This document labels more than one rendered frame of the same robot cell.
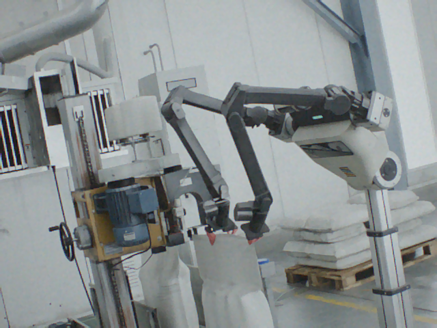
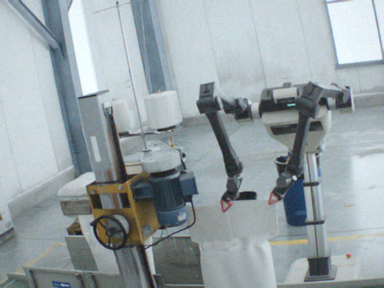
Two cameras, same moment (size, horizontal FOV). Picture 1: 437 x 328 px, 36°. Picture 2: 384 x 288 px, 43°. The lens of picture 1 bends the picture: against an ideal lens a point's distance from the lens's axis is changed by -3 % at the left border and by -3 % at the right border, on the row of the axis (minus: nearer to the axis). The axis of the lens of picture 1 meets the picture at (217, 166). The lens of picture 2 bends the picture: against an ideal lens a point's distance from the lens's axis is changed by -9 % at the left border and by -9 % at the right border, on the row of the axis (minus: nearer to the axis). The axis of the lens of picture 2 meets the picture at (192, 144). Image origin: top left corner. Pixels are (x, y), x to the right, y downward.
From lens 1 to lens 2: 2.07 m
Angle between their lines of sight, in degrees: 39
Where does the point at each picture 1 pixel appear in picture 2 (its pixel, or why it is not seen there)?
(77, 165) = (111, 159)
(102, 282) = (137, 262)
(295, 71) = (18, 72)
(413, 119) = not seen: hidden behind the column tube
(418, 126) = not seen: hidden behind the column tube
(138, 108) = (173, 102)
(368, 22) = (66, 33)
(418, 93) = (90, 84)
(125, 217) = (177, 200)
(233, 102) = (317, 97)
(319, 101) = (339, 94)
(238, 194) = not seen: outside the picture
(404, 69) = (82, 66)
